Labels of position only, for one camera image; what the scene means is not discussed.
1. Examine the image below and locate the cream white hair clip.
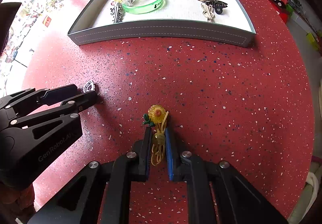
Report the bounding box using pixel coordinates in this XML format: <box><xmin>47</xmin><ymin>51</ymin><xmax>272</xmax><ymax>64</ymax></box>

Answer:
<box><xmin>201</xmin><ymin>3</ymin><xmax>215</xmax><ymax>23</ymax></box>

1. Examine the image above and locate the black claw hair clip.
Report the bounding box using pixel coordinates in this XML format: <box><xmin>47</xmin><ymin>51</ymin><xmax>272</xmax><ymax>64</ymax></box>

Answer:
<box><xmin>205</xmin><ymin>0</ymin><xmax>228</xmax><ymax>14</ymax></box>

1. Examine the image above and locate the grey jewelry tray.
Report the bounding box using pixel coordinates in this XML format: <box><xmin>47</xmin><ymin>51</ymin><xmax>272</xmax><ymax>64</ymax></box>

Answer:
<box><xmin>68</xmin><ymin>0</ymin><xmax>256</xmax><ymax>47</ymax></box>

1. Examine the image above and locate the silver rhinestone hair clip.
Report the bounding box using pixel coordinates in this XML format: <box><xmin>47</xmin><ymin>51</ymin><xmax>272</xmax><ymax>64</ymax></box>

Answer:
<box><xmin>110</xmin><ymin>2</ymin><xmax>123</xmax><ymax>24</ymax></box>

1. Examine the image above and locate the small silver patterned clip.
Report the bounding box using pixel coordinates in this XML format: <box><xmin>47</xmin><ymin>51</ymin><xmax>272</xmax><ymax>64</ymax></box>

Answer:
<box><xmin>83</xmin><ymin>80</ymin><xmax>96</xmax><ymax>93</ymax></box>

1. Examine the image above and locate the yellow sunflower hair tie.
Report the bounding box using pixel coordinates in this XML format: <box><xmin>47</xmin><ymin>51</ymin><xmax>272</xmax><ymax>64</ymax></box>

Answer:
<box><xmin>142</xmin><ymin>104</ymin><xmax>170</xmax><ymax>167</ymax></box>

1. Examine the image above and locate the green translucent bangle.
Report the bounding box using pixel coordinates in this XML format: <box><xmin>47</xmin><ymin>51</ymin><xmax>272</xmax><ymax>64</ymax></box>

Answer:
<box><xmin>121</xmin><ymin>0</ymin><xmax>163</xmax><ymax>14</ymax></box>

